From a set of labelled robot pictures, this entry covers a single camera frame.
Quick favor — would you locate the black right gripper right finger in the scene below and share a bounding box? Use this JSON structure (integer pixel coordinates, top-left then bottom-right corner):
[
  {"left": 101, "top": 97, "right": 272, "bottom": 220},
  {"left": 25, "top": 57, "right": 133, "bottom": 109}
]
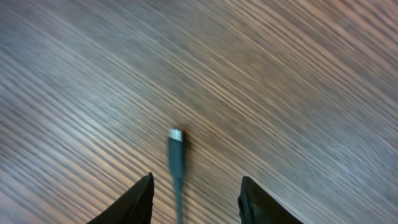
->
[{"left": 238, "top": 176, "right": 302, "bottom": 224}]

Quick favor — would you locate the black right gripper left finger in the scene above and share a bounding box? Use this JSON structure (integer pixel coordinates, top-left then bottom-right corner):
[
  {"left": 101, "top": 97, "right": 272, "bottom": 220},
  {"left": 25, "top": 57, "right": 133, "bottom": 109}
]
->
[{"left": 88, "top": 172, "right": 154, "bottom": 224}]

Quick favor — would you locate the black USB charging cable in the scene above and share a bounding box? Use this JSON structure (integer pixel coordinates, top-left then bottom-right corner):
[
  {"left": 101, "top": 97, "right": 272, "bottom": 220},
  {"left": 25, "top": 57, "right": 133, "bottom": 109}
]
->
[{"left": 168, "top": 127, "right": 187, "bottom": 224}]

